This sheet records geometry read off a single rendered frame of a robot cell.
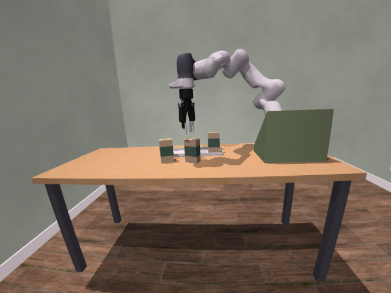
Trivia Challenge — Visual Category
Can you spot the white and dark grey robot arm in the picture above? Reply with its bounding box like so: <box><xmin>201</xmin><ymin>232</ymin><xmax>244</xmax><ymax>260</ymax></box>
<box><xmin>169</xmin><ymin>49</ymin><xmax>285</xmax><ymax>116</ymax></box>

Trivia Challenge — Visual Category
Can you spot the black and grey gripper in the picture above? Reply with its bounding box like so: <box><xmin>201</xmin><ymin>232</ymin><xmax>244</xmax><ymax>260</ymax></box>
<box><xmin>178</xmin><ymin>89</ymin><xmax>195</xmax><ymax>134</ymax></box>

